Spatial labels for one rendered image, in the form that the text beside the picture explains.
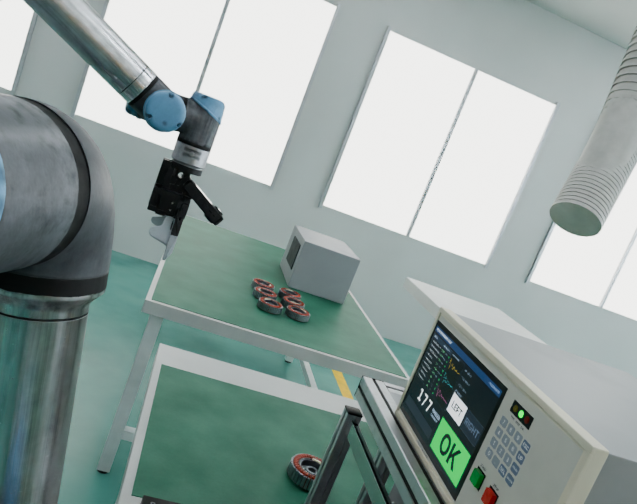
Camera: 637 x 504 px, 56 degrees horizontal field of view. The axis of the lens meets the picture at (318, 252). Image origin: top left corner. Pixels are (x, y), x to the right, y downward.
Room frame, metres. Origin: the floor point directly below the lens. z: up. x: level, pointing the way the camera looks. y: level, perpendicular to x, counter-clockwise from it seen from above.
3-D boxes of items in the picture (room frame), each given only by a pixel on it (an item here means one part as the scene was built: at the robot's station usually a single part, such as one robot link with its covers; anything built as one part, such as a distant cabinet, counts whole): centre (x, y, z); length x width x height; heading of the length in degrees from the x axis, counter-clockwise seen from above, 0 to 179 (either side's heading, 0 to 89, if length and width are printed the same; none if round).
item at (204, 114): (1.30, 0.34, 1.45); 0.09 x 0.08 x 0.11; 115
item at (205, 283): (3.13, 0.20, 0.37); 1.85 x 1.10 x 0.75; 13
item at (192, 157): (1.30, 0.33, 1.37); 0.08 x 0.08 x 0.05
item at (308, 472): (1.34, -0.18, 0.77); 0.11 x 0.11 x 0.04
